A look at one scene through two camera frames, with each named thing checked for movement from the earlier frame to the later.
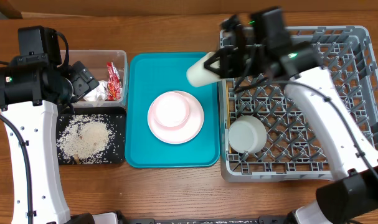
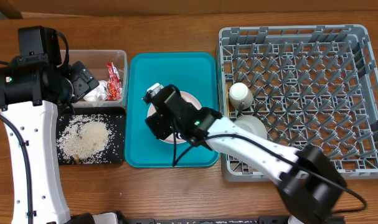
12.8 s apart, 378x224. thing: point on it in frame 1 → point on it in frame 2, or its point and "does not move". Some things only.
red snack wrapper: x=114 y=88 does not move
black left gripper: x=83 y=79 does not move
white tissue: x=99 y=94 does not move
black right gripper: x=224 y=56 → x=153 y=125
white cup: x=198 y=75 → x=239 y=93
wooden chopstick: x=228 y=104 does not move
